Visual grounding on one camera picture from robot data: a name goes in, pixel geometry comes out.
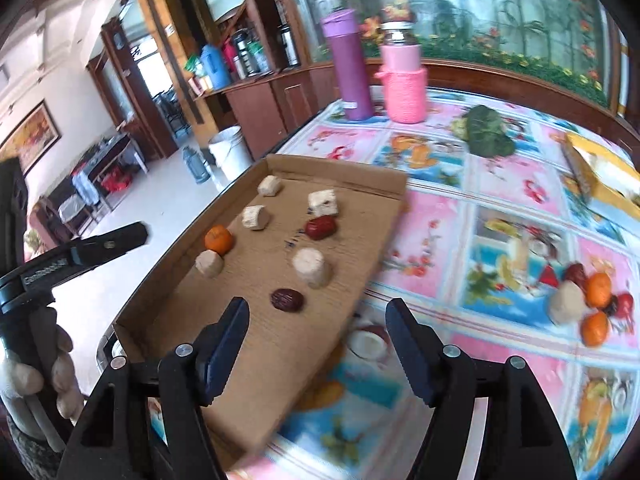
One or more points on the wooden side cabinet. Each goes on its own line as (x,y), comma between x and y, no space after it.
(265,110)

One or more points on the golden gift box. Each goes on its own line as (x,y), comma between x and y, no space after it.
(605,175)

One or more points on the white cube chunk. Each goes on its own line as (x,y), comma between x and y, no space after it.
(322,202)

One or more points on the blue water jug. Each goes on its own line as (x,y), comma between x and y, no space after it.
(196,165)

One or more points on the red tomato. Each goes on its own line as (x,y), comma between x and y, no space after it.
(625,306)

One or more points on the green leafy vegetable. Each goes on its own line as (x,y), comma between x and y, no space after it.
(487,130)

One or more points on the beige yam chunk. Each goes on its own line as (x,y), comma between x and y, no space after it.
(209,263)

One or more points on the person's left hand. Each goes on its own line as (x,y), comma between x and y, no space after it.
(62,375)

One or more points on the blue kettle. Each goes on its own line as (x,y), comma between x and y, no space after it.
(215,67)

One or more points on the purple thermos bottle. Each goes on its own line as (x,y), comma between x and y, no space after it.
(347,65)

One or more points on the small red date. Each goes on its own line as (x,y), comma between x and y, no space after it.
(320,228)

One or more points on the beige cake piece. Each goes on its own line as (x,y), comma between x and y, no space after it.
(270,185)
(312,266)

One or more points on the person's left forearm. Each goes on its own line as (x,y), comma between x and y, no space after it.
(25,457)

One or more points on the pink knitted-sleeve bottle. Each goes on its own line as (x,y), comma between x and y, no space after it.
(402,85)

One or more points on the flower-print glass partition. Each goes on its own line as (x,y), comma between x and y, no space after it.
(475,10)

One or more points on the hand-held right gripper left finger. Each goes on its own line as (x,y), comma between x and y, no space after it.
(225,355)

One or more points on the dark brown date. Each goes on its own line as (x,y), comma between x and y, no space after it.
(286,300)

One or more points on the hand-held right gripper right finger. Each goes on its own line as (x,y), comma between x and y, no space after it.
(415,355)

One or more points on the cardboard box tray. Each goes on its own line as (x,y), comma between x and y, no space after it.
(280,355)

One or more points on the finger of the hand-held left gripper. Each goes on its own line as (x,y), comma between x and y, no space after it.
(112,244)

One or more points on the large round beige cake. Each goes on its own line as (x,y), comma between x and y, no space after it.
(565,304)

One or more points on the white plastic bucket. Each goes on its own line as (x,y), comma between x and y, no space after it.
(230,152)

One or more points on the large red date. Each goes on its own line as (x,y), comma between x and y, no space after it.
(576,275)

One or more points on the framed wall picture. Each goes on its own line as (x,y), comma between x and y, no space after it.
(27,135)

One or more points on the beige puffed snack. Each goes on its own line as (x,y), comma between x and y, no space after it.
(256,217)

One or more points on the orange mandarin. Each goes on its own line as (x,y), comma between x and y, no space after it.
(219,239)
(599,290)
(595,329)

